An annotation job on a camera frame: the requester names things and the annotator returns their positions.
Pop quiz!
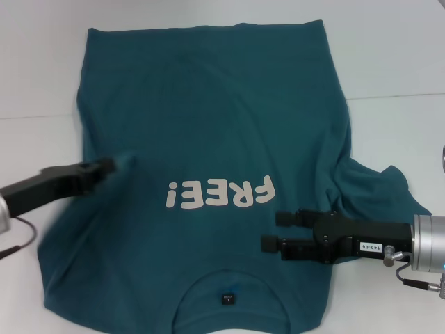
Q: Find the right gripper cable with plug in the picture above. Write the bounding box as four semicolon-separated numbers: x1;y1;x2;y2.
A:
383;245;442;292

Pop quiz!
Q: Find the teal FREE print t-shirt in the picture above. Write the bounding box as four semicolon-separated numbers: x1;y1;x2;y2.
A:
36;20;432;334

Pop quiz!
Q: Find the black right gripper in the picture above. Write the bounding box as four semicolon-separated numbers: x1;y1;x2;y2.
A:
261;207;415;265

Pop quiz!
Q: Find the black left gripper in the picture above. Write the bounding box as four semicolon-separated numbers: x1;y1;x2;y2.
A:
0;157;118;218

